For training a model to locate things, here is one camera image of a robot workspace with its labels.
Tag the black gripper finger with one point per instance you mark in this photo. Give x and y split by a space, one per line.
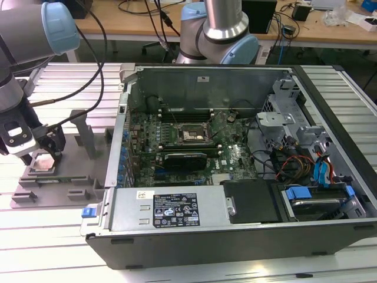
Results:
27 159
54 141

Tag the silver CPU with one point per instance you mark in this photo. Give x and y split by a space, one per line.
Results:
43 164

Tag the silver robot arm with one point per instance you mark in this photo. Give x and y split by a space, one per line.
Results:
23 32

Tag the CPU socket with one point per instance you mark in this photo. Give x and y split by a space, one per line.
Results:
193 132

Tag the grey parts rack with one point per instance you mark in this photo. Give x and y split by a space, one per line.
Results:
67 165

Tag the blue case latch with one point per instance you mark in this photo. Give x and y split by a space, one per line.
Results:
88 213

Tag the grey power supply unit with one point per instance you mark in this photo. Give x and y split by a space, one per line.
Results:
129 206

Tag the black box on desk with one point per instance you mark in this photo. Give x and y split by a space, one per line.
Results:
84 9

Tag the black graphics card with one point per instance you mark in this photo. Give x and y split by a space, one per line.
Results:
185 162

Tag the wooden desk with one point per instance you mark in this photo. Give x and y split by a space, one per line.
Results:
132 28

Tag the white label sticker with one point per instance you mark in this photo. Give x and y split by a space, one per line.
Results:
203 78

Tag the round coin cell battery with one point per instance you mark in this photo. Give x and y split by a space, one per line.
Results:
231 117

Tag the green motherboard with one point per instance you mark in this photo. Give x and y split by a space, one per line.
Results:
232 156

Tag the black and grey PC case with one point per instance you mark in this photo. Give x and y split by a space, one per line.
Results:
206 250

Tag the black plastic cover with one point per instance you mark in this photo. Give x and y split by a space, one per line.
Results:
250 200

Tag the hard disk in blue carrier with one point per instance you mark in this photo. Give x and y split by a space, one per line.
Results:
299 193

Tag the black power adapter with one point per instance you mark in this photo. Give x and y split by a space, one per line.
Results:
288 30

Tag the small black speaker box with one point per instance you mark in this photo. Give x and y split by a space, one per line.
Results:
301 12

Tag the white flat device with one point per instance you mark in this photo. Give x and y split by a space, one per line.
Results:
327 3

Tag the clear plastic bag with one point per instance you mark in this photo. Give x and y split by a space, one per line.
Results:
335 14

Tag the white cardboard box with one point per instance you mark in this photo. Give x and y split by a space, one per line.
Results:
353 19

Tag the blue box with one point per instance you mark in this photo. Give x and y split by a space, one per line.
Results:
369 5

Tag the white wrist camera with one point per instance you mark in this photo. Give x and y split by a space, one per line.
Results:
20 146

